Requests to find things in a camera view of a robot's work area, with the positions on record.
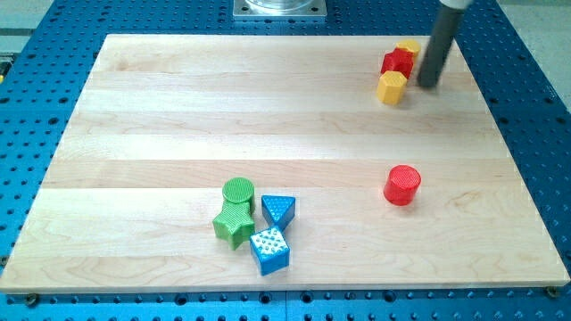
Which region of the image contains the blue cube block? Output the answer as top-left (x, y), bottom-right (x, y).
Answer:
top-left (250, 226), bottom-right (290, 276)

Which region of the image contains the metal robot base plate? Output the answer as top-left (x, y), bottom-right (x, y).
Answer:
top-left (233, 0), bottom-right (327, 20)

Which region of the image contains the blue triangle block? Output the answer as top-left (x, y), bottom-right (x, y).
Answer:
top-left (261, 195), bottom-right (296, 230)

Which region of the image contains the yellow block behind star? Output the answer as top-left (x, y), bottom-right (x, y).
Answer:
top-left (395, 38), bottom-right (421, 59)

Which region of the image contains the wooden board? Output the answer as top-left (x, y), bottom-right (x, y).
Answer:
top-left (1, 35), bottom-right (569, 293)

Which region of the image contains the yellow hexagon block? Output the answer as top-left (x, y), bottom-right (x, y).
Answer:
top-left (377, 70), bottom-right (408, 105)

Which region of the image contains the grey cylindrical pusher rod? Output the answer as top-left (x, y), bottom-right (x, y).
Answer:
top-left (417, 3), bottom-right (467, 88)

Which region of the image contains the red star block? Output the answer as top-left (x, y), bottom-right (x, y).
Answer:
top-left (380, 48), bottom-right (414, 78)

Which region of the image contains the green cylinder block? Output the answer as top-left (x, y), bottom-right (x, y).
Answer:
top-left (222, 177), bottom-right (255, 214)

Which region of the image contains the red cylinder block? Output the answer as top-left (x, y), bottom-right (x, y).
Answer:
top-left (383, 165), bottom-right (421, 206)

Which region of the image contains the blue perforated table plate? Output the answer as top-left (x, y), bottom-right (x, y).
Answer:
top-left (1, 0), bottom-right (570, 320)

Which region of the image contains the green star block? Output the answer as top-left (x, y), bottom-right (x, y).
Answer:
top-left (212, 201), bottom-right (255, 251)

